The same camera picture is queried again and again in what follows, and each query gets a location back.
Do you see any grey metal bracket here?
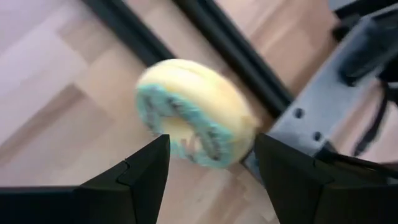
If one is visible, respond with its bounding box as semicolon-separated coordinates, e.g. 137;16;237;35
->
241;4;398;183

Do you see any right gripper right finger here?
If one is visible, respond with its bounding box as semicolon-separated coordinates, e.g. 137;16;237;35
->
254;133;398;224

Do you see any black aluminium table frame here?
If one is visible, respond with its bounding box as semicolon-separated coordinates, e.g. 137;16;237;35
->
82;0;295;121

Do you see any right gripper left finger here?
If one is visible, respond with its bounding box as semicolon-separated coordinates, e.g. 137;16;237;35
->
0;134;171;224

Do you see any black base cable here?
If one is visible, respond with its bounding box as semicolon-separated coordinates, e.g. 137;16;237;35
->
353;81;391;158
313;144;398;180

